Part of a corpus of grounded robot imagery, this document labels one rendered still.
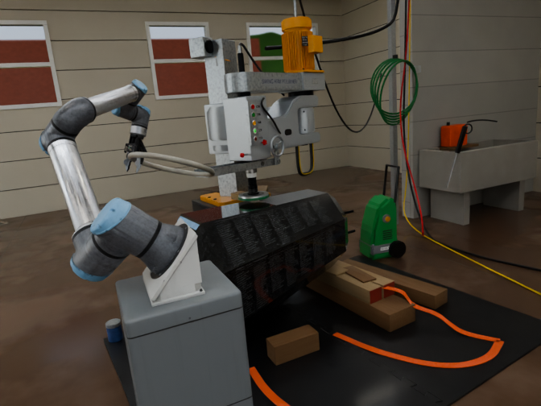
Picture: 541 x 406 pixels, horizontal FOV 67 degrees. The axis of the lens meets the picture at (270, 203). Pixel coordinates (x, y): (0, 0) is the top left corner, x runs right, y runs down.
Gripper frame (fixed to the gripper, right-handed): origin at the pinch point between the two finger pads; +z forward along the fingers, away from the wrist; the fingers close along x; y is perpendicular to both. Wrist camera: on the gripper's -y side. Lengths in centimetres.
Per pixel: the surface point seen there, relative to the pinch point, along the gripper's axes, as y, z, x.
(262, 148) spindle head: -48, -33, 64
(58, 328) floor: -74, 118, -74
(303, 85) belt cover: -75, -90, 81
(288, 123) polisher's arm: -69, -59, 75
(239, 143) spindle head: -42, -33, 49
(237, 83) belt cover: -26, -68, 45
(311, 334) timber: -36, 78, 115
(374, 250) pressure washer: -179, 21, 160
